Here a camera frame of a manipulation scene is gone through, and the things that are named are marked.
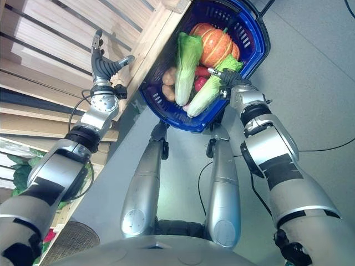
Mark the round woven wicker basket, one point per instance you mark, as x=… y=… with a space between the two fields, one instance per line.
x=75 y=239

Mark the orange striped pumpkin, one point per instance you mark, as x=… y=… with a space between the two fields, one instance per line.
x=216 y=45

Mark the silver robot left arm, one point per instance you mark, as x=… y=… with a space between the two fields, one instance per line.
x=55 y=169

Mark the silver robot right leg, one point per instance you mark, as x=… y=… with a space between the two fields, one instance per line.
x=223 y=188

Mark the dark robot feet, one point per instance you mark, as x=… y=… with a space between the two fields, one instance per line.
x=180 y=228

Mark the brown potato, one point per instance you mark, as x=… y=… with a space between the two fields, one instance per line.
x=169 y=77
x=168 y=92

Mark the blue plastic shopping basket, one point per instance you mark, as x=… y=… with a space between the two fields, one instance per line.
x=255 y=47

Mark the red bell pepper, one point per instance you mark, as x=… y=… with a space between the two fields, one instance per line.
x=200 y=83

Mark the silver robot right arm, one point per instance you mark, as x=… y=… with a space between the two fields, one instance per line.
x=277 y=155

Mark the long napa cabbage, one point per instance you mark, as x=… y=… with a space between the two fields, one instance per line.
x=187 y=69

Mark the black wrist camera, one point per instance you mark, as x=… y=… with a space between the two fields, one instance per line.
x=121 y=91

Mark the grey robot torso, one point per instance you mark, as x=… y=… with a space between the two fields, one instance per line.
x=166 y=253

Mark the wooden slatted shelf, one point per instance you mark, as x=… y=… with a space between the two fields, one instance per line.
x=55 y=36

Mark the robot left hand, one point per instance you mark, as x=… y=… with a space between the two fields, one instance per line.
x=99 y=66

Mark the green leafy vegetable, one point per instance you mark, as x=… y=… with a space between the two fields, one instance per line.
x=20 y=173

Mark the napa cabbage with frilly leaves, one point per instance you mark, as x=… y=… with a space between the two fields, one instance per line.
x=206 y=94

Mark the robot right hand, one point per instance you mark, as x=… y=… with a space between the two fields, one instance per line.
x=232 y=79

